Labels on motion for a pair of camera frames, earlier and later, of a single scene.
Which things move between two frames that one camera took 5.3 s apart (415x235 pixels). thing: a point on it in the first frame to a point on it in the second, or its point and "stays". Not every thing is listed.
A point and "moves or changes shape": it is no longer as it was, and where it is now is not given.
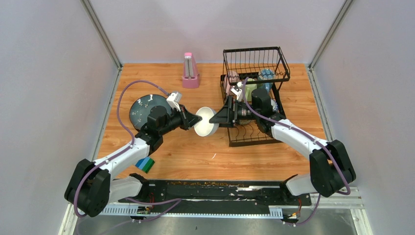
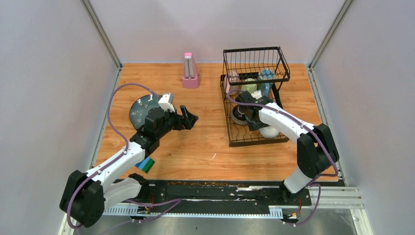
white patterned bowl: x=204 y=128 moves or changes shape
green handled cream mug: x=249 y=89 stays
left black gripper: x=187 y=119 stays
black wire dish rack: x=251 y=79 stays
